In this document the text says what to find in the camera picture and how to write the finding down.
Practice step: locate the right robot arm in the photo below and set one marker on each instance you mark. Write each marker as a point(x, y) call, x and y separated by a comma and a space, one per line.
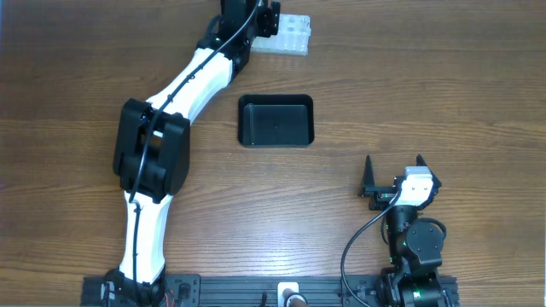
point(420, 243)

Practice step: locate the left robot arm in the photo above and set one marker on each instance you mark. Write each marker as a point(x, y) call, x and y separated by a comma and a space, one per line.
point(209, 85)

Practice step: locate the black tray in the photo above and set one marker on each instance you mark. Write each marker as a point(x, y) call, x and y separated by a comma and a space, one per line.
point(277, 123)

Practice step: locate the clear test tube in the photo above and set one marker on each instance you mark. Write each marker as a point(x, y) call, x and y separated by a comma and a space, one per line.
point(250, 123)

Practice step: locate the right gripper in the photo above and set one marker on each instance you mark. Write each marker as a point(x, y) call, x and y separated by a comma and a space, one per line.
point(379, 196)

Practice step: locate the mounting rail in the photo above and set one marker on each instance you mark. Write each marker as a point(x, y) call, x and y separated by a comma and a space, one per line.
point(239, 292)

